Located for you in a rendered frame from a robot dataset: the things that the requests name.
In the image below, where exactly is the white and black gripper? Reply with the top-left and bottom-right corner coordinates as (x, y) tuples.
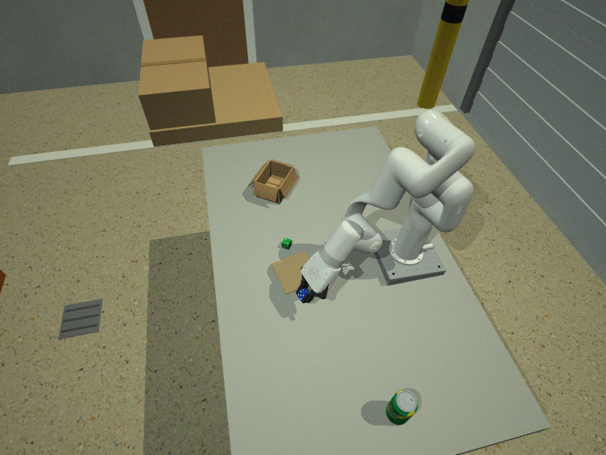
(296, 250), (341, 303)

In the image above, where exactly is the brown cardboard box with flaps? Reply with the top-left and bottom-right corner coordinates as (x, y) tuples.
(248, 160), (299, 204)

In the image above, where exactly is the tan square mat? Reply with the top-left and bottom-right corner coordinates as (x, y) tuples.
(271, 251), (309, 294)

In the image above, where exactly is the green drink can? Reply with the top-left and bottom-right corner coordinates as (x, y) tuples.
(386, 390), (418, 425)

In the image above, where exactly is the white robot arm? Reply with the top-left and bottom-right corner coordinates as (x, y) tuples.
(320, 110), (476, 275)

